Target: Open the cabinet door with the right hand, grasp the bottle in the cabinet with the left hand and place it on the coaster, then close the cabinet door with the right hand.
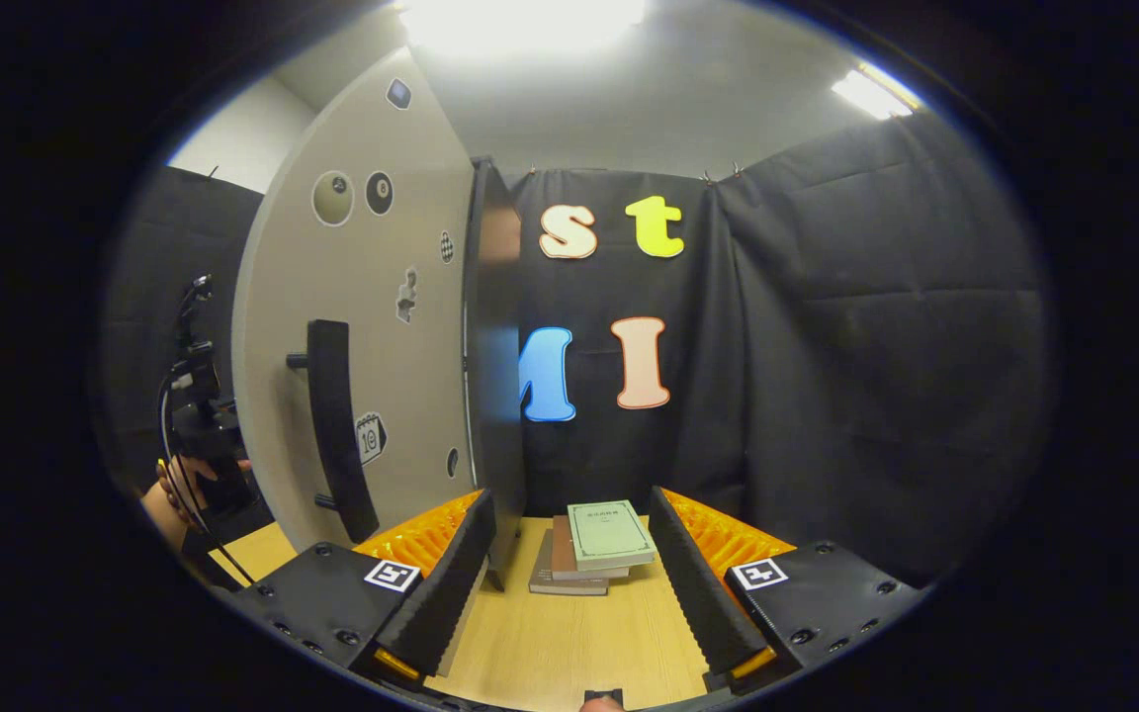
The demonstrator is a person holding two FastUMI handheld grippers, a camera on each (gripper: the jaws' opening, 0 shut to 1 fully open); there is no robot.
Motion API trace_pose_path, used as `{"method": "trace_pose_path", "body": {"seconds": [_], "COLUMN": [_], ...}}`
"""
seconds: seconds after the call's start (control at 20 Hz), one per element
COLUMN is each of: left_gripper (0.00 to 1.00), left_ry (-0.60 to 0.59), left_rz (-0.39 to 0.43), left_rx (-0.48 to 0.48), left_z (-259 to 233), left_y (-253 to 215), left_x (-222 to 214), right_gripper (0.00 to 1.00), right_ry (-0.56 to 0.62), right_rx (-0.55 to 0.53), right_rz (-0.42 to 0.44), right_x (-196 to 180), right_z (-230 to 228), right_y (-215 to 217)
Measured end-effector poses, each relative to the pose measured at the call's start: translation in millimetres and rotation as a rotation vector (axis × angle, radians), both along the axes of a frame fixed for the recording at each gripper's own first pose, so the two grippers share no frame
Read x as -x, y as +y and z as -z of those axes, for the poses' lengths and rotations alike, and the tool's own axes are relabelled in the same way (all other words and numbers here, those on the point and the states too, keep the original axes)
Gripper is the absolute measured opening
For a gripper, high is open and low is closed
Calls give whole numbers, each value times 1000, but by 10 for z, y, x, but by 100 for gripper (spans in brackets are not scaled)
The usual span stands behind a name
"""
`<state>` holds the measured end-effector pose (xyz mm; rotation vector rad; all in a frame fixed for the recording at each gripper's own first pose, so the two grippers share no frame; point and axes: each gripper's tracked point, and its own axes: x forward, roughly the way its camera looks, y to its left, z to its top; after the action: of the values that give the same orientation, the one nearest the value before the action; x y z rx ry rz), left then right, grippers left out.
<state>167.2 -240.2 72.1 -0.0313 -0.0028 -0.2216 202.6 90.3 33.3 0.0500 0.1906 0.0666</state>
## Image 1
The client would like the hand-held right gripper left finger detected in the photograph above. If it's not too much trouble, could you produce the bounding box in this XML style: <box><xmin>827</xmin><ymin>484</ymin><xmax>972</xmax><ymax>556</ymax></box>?
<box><xmin>223</xmin><ymin>488</ymin><xmax>498</xmax><ymax>693</ymax></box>

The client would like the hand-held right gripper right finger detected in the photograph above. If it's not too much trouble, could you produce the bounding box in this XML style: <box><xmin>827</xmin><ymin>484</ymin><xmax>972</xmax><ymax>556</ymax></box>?
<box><xmin>647</xmin><ymin>487</ymin><xmax>926</xmax><ymax>693</ymax></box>

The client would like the black door handle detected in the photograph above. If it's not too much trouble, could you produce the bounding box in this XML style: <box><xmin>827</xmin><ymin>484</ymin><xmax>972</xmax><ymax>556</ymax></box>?
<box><xmin>285</xmin><ymin>318</ymin><xmax>381</xmax><ymax>545</ymax></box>

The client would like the grey cabinet door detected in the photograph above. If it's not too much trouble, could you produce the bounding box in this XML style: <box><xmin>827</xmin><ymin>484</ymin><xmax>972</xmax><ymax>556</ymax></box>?
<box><xmin>231</xmin><ymin>44</ymin><xmax>491</xmax><ymax>679</ymax></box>

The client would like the green book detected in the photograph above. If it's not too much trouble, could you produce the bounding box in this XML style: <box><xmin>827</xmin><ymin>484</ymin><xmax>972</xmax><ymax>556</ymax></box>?
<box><xmin>567</xmin><ymin>499</ymin><xmax>657</xmax><ymax>573</ymax></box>

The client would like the brown book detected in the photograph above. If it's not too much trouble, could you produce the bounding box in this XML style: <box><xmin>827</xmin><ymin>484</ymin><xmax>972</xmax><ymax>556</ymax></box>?
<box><xmin>551</xmin><ymin>514</ymin><xmax>630</xmax><ymax>582</ymax></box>

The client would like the black backdrop cloth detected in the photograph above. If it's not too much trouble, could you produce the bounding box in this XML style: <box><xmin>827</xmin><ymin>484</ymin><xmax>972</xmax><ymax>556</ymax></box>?
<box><xmin>95</xmin><ymin>109</ymin><xmax>1055</xmax><ymax>589</ymax></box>

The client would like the large ceiling light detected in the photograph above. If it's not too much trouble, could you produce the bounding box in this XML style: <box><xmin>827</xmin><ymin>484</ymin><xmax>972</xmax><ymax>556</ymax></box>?
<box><xmin>396</xmin><ymin>0</ymin><xmax>648</xmax><ymax>60</ymax></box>

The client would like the black cable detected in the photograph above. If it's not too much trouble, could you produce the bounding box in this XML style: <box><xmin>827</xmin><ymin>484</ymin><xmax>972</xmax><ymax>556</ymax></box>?
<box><xmin>156</xmin><ymin>371</ymin><xmax>259</xmax><ymax>586</ymax></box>

